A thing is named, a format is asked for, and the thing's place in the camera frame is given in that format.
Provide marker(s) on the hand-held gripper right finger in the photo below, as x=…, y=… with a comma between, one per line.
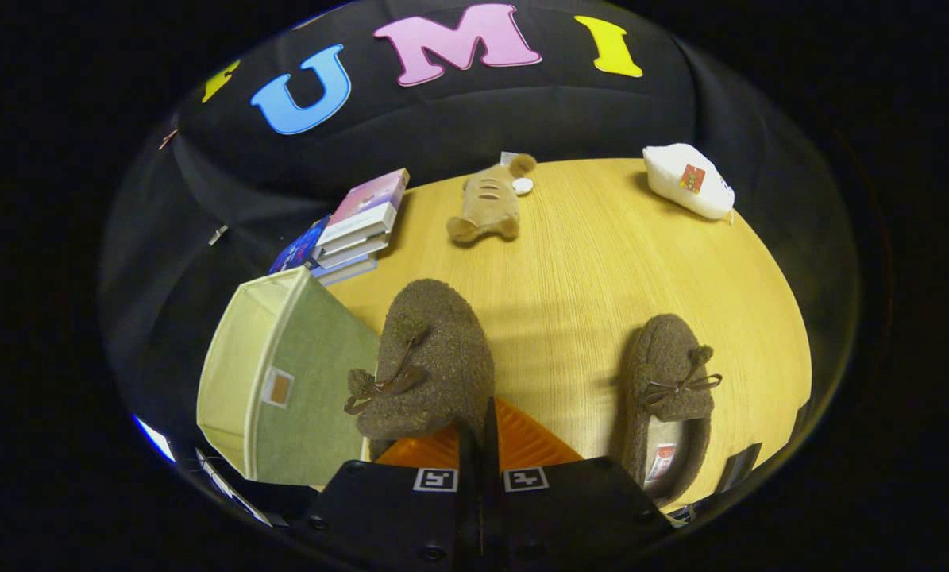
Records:
x=577, y=516

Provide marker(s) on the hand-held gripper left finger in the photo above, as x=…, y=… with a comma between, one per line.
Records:
x=387, y=516

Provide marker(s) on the green fabric storage box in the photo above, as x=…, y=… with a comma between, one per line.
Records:
x=315, y=397

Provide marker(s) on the brown fuzzy shoe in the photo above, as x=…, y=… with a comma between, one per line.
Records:
x=665, y=365
x=434, y=349

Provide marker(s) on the white-edged book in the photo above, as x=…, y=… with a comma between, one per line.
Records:
x=347, y=272
x=355, y=250

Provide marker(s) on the blue cover book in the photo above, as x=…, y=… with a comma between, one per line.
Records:
x=299, y=250

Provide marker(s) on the pink cover book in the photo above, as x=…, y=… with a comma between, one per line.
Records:
x=367, y=202

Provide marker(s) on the tan plush toy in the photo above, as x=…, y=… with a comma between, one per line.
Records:
x=490, y=206

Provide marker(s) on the silver clip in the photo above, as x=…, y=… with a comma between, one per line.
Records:
x=218, y=235

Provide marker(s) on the small white round object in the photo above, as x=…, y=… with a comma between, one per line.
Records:
x=522, y=187

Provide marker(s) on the white pouch with red label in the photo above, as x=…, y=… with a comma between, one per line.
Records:
x=684, y=187

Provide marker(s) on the black backdrop cloth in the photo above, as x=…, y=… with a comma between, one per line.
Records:
x=442, y=119

